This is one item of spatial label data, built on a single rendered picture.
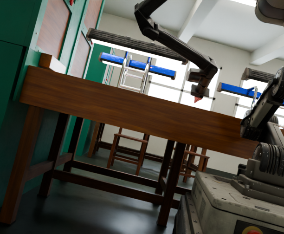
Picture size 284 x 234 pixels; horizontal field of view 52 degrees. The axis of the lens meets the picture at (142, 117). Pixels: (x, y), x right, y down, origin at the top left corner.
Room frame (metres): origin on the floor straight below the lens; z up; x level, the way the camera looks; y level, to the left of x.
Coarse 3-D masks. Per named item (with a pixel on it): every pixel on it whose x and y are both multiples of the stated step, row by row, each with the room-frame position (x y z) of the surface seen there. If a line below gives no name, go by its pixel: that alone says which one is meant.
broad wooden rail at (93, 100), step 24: (48, 72) 1.41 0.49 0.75; (24, 96) 1.41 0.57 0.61; (48, 96) 1.41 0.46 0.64; (72, 96) 1.41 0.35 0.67; (96, 96) 1.41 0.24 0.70; (120, 96) 1.41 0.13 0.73; (144, 96) 1.41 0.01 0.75; (96, 120) 1.41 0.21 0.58; (120, 120) 1.41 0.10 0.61; (144, 120) 1.41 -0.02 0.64; (168, 120) 1.41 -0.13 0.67; (192, 120) 1.41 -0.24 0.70; (216, 120) 1.41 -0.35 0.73; (240, 120) 1.41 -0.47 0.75; (192, 144) 1.41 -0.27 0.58; (216, 144) 1.41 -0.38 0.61; (240, 144) 1.41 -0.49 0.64
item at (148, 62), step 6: (126, 36) 1.72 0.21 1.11; (150, 42) 1.73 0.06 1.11; (126, 54) 1.89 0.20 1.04; (126, 60) 1.89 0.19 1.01; (150, 60) 1.90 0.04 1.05; (126, 66) 1.89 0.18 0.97; (120, 72) 1.89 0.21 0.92; (138, 72) 1.90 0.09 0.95; (144, 72) 1.89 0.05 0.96; (120, 78) 1.89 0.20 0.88; (144, 78) 1.89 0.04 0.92; (120, 84) 1.89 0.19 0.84; (144, 84) 1.90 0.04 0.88; (138, 90) 1.89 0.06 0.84
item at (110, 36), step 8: (88, 32) 1.71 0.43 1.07; (96, 32) 1.72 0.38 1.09; (104, 32) 1.73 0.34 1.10; (88, 40) 1.76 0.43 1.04; (104, 40) 1.70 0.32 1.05; (112, 40) 1.70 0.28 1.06; (120, 40) 1.71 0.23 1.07; (128, 40) 1.72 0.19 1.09; (136, 40) 1.73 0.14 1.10; (136, 48) 1.70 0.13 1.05; (144, 48) 1.70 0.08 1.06; (152, 48) 1.71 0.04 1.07; (160, 48) 1.72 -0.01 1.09; (168, 48) 1.73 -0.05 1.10; (160, 56) 1.71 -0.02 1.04; (168, 56) 1.70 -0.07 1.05; (176, 56) 1.70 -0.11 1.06; (184, 64) 1.75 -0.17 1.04
